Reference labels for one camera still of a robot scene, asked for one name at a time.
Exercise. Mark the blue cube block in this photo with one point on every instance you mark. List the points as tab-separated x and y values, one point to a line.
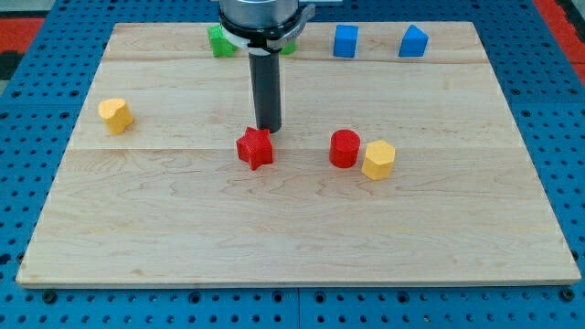
345	42

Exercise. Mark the light wooden board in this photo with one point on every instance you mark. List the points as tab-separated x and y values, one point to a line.
168	203

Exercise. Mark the blue triangle block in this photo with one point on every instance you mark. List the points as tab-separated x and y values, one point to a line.
414	43

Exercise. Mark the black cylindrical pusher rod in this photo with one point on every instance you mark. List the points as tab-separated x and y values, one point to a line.
266	91

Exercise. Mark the yellow hexagon block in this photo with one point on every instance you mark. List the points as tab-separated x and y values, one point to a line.
379	160

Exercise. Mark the red star block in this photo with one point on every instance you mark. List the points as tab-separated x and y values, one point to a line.
254	147

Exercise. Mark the red cylinder block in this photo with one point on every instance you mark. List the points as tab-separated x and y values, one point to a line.
344	148

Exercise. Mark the green block behind arm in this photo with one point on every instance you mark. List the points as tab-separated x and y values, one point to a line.
288	49

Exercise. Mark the yellow heart block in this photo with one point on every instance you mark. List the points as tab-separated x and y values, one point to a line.
116	115

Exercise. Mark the green star block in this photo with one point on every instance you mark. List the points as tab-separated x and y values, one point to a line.
220	46

